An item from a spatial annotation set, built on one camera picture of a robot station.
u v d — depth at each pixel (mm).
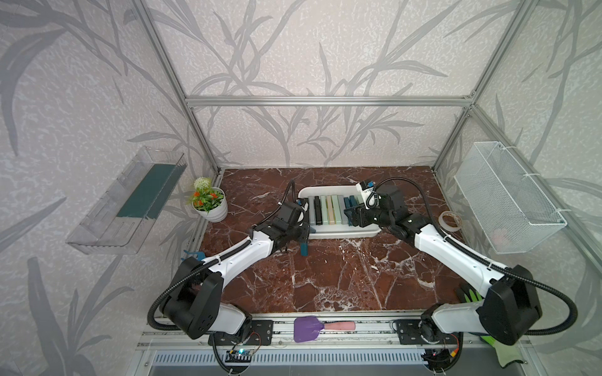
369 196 707
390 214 618
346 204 1023
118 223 632
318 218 988
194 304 418
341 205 1019
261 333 733
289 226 655
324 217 990
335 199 1048
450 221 1017
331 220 985
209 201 902
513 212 629
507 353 693
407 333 734
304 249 893
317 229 985
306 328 727
